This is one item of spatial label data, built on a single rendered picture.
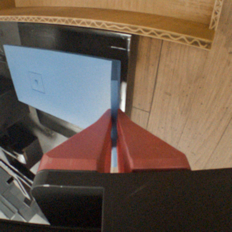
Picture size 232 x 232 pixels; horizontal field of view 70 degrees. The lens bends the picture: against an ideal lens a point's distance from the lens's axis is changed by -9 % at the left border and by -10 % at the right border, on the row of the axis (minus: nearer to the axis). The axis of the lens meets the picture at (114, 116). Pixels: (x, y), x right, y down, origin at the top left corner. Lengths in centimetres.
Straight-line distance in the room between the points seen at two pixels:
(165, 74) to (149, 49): 3
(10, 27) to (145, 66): 22
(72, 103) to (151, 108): 9
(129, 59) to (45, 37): 11
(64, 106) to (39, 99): 4
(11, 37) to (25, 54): 14
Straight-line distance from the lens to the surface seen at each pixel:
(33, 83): 20
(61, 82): 16
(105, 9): 18
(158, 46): 18
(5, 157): 39
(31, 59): 18
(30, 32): 25
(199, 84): 18
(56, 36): 22
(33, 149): 43
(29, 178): 37
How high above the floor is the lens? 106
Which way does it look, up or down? 44 degrees down
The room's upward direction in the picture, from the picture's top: 137 degrees counter-clockwise
